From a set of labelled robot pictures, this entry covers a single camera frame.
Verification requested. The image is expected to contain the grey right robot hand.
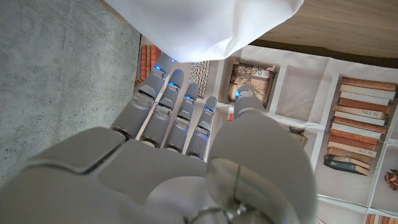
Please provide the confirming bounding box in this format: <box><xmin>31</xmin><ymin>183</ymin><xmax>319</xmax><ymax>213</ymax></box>
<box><xmin>0</xmin><ymin>52</ymin><xmax>318</xmax><ymax>224</ymax></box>

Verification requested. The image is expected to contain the white cloth napkin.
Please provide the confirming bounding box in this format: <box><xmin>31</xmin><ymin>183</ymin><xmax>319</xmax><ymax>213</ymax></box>
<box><xmin>104</xmin><ymin>0</ymin><xmax>305</xmax><ymax>63</ymax></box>

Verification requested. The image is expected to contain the printed bookshelf backdrop cloth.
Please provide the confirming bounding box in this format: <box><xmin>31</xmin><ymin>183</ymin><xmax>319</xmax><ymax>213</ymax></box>
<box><xmin>135</xmin><ymin>34</ymin><xmax>398</xmax><ymax>224</ymax></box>

